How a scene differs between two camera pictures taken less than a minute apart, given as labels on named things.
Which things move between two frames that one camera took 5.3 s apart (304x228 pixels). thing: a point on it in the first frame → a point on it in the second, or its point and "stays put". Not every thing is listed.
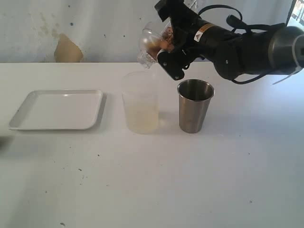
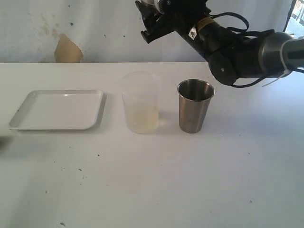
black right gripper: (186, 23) → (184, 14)
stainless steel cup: (194, 97) stays put
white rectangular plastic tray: (58, 109) stays put
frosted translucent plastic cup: (140, 94) stays put
